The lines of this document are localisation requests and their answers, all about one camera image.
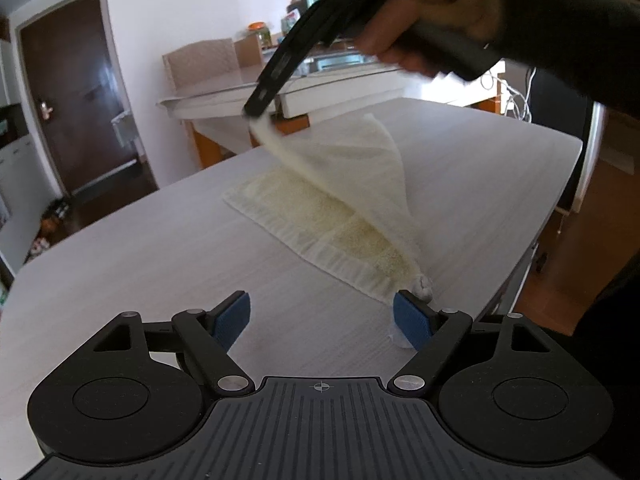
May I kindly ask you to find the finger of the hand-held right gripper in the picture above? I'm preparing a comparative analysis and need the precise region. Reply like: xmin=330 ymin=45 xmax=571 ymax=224
xmin=242 ymin=0 xmax=346 ymax=120

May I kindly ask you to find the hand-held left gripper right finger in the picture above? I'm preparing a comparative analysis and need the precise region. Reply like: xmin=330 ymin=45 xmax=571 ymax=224
xmin=390 ymin=289 xmax=556 ymax=397

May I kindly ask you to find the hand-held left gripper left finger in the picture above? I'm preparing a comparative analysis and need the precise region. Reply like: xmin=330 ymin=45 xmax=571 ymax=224
xmin=82 ymin=290 xmax=257 ymax=397

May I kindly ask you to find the cream terry towel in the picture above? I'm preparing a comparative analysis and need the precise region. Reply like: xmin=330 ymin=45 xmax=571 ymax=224
xmin=222 ymin=112 xmax=436 ymax=351

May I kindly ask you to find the person's right forearm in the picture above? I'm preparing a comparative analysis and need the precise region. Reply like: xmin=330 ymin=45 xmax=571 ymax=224
xmin=492 ymin=0 xmax=640 ymax=117

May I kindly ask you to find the person's right hand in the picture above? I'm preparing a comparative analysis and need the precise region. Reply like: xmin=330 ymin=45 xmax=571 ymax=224
xmin=355 ymin=0 xmax=504 ymax=80

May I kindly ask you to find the glass jar orange lid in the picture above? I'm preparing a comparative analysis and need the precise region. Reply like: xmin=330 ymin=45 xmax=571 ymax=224
xmin=248 ymin=22 xmax=272 ymax=49

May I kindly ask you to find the tan cardboard box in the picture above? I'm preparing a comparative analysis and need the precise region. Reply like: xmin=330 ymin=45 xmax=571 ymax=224
xmin=234 ymin=35 xmax=266 ymax=69

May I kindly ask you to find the white glass-topped dining table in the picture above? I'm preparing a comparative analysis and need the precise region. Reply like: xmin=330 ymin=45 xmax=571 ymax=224
xmin=156 ymin=60 xmax=508 ymax=171

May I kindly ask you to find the dark brown wooden door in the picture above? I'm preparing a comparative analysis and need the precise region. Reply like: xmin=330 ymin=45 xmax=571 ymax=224
xmin=15 ymin=0 xmax=157 ymax=197

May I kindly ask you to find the white cable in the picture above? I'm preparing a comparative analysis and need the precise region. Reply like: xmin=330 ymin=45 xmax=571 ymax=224
xmin=492 ymin=72 xmax=532 ymax=124

